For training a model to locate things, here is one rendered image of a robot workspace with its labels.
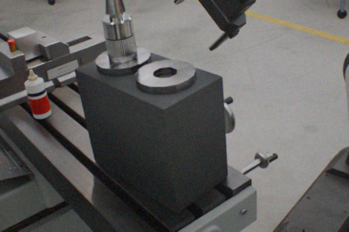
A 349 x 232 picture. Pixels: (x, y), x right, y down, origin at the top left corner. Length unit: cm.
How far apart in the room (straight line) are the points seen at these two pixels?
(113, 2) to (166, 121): 20
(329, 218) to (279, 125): 148
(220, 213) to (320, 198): 57
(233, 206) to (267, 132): 186
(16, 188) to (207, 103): 53
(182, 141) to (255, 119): 205
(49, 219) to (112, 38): 54
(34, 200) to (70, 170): 24
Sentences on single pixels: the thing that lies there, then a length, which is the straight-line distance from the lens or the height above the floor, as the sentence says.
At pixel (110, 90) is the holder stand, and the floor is 111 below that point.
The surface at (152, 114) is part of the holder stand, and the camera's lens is 65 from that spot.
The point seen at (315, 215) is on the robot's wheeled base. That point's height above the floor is 59.
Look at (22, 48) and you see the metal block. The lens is 116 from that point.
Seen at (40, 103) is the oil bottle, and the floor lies 97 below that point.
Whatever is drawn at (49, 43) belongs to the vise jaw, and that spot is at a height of 104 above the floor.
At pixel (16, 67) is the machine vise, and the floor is 102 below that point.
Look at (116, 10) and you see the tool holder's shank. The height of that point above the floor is 121.
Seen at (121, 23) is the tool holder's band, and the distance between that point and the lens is 72.
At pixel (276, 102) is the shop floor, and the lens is 288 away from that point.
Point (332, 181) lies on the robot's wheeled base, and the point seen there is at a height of 59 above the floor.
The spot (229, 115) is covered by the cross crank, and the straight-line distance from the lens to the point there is 149.
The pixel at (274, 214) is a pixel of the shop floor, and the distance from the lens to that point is 209.
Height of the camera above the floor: 143
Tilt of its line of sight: 28 degrees down
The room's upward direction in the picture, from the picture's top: 6 degrees counter-clockwise
